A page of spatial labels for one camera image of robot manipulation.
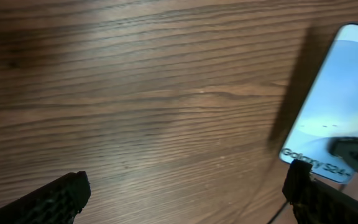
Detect blue Galaxy smartphone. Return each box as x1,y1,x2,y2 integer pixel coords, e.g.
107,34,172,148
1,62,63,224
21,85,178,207
279,24,358,184

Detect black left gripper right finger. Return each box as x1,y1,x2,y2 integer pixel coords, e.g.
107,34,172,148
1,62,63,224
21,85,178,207
282,160,358,224

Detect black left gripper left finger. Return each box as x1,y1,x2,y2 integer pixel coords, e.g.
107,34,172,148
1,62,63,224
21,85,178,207
0,171,91,224

